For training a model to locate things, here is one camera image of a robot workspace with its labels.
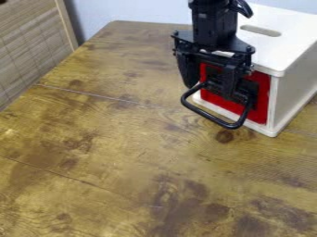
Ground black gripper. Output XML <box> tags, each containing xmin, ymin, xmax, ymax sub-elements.
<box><xmin>171</xmin><ymin>30</ymin><xmax>255</xmax><ymax>98</ymax></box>

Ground black metal drawer handle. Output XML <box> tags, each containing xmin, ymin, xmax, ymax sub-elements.
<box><xmin>180</xmin><ymin>81</ymin><xmax>255</xmax><ymax>130</ymax></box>

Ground red drawer front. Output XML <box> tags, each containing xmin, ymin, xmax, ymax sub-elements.
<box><xmin>197</xmin><ymin>61</ymin><xmax>271</xmax><ymax>126</ymax></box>

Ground woven bamboo blind panel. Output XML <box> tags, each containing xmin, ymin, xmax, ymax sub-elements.
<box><xmin>0</xmin><ymin>0</ymin><xmax>77</xmax><ymax>111</ymax></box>

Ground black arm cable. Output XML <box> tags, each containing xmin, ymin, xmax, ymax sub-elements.
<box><xmin>229</xmin><ymin>0</ymin><xmax>255</xmax><ymax>19</ymax></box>

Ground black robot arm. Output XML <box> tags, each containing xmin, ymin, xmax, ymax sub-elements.
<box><xmin>171</xmin><ymin>0</ymin><xmax>255</xmax><ymax>98</ymax></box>

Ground white wooden drawer box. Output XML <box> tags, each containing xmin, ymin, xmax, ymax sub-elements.
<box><xmin>191</xmin><ymin>2</ymin><xmax>317</xmax><ymax>138</ymax></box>

